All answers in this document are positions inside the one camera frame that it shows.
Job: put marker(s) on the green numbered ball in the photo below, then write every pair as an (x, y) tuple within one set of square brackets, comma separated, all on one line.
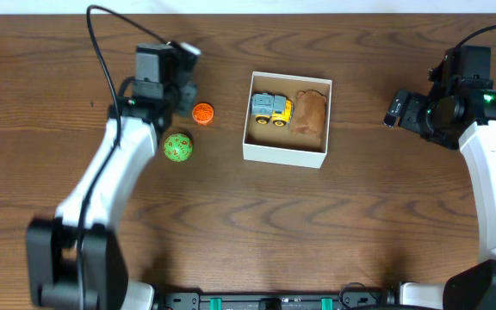
[(178, 147)]

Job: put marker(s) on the white cardboard box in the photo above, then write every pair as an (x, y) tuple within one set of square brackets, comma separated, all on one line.
[(276, 145)]

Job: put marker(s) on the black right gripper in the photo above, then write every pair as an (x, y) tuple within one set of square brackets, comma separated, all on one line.
[(410, 120)]

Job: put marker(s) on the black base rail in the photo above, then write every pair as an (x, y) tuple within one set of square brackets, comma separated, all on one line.
[(352, 296)]

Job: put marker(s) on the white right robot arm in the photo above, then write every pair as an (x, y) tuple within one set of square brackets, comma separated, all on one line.
[(465, 122)]

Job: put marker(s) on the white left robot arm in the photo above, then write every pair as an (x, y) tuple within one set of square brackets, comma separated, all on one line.
[(74, 259)]

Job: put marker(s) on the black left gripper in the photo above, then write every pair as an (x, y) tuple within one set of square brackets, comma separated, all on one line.
[(188, 99)]

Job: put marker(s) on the orange ridged toy ball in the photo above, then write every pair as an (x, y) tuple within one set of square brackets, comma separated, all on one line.
[(203, 113)]

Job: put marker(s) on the brown plush toy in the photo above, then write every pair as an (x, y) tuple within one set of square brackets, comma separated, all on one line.
[(309, 114)]

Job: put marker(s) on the yellow grey toy truck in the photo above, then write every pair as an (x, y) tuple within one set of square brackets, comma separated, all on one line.
[(267, 108)]

